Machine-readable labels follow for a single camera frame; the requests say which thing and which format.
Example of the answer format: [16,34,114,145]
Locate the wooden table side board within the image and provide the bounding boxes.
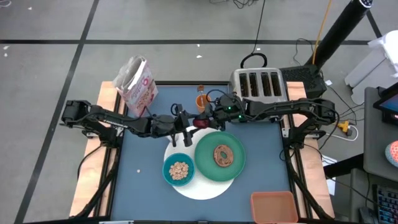
[68,81,121,218]
[285,81,336,218]

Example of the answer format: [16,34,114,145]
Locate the colourful dotted ball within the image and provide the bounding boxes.
[384,139,398,168]

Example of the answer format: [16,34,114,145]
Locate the pink strawberry yogurt cereal box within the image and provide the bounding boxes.
[112,55,159,118]

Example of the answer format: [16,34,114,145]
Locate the black tablet screen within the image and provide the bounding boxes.
[373,82,398,126]

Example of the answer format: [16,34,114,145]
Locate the black perforated base box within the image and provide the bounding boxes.
[279,64,328,100]

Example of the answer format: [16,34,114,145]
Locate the teal plastic bowl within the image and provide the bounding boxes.
[162,152,196,187]

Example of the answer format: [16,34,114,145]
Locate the cereal rings heap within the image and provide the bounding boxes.
[169,161,190,181]

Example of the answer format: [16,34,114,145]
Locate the green plastic plate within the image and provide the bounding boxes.
[194,131,246,182]

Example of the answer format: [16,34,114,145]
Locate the white round woven placemat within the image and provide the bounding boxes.
[164,124,236,200]

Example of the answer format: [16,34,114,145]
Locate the silver four-slot toaster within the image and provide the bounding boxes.
[228,67,290,124]

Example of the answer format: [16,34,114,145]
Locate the grey desk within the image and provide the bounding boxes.
[363,86,398,183]

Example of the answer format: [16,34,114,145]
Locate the white cardboard sheets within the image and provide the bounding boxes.
[344,30,398,105]

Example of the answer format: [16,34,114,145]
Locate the orange plastic cup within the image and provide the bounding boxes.
[195,94,212,113]

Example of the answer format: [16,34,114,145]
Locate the black keyboard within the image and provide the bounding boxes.
[374,185,398,224]

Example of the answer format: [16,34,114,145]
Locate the black toaster power cable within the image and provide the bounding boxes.
[239,0,268,69]

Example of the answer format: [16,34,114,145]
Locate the yellow cable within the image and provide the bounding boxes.
[312,0,333,65]

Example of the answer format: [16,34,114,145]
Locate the black round pole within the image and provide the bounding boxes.
[306,0,373,68]

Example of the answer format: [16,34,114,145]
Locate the brown bagel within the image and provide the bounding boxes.
[213,144,234,168]

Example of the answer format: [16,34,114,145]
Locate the dark red jam jar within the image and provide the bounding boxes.
[192,116,210,130]

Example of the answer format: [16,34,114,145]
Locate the orange rectangular plastic tray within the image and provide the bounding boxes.
[250,190,299,224]

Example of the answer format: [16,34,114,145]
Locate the metal spoon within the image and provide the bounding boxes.
[197,84,206,106]

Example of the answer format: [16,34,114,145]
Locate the yellow power plug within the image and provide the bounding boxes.
[338,121,354,136]

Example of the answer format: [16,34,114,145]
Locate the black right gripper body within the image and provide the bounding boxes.
[213,93,249,130]

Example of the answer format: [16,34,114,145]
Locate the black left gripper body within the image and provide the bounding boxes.
[167,104,193,147]

